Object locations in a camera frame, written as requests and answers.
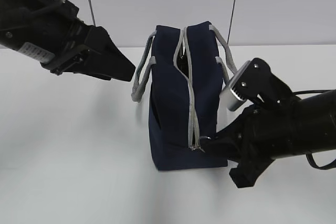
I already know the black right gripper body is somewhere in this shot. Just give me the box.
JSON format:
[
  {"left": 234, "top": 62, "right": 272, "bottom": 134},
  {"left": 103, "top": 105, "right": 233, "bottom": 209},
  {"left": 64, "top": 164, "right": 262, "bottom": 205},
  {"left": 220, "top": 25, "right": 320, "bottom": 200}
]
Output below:
[{"left": 229, "top": 58, "right": 302, "bottom": 188}]

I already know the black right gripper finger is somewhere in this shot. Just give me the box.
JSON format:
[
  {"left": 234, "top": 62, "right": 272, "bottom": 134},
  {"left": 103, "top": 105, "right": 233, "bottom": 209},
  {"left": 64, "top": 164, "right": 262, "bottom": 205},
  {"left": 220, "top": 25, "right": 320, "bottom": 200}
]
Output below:
[{"left": 200, "top": 115, "right": 249, "bottom": 161}]

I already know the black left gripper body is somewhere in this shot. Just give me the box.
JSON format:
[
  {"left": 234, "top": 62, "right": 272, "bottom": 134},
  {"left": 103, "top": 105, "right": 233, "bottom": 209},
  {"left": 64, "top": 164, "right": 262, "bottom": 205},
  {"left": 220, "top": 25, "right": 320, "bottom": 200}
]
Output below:
[{"left": 18, "top": 0, "right": 94, "bottom": 75}]

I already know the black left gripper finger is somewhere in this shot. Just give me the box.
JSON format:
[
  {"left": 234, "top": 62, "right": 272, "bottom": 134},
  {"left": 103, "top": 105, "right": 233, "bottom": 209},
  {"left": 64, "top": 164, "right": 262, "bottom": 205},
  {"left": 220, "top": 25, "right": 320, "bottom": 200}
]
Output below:
[
  {"left": 62, "top": 53, "right": 113, "bottom": 81},
  {"left": 86, "top": 26, "right": 135, "bottom": 82}
]

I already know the navy blue lunch bag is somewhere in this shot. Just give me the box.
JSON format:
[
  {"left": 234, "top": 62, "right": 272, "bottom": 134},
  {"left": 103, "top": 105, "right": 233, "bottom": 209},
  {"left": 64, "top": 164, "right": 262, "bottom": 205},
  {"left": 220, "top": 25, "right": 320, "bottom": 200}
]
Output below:
[{"left": 131, "top": 21, "right": 237, "bottom": 172}]

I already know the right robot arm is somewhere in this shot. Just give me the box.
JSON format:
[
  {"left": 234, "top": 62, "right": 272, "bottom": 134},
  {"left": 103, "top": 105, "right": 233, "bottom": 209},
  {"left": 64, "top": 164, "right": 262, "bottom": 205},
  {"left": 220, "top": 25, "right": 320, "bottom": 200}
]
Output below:
[{"left": 198, "top": 58, "right": 335, "bottom": 188}]

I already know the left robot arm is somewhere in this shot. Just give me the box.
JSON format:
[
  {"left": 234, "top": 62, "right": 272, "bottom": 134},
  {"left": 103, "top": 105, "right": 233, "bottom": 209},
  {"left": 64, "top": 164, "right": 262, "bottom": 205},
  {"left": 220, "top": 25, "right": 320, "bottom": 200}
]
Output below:
[{"left": 1, "top": 0, "right": 135, "bottom": 82}]

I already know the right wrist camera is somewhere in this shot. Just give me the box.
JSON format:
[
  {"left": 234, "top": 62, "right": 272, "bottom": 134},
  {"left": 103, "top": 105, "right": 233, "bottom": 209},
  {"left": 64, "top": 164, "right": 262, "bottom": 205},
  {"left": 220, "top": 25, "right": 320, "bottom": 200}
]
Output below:
[{"left": 219, "top": 60, "right": 250, "bottom": 112}]

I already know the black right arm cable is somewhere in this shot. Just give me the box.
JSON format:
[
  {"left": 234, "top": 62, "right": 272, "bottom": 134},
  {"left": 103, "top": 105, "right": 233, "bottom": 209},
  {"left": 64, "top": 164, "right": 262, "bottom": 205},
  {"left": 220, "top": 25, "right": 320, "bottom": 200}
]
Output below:
[{"left": 291, "top": 90, "right": 336, "bottom": 169}]

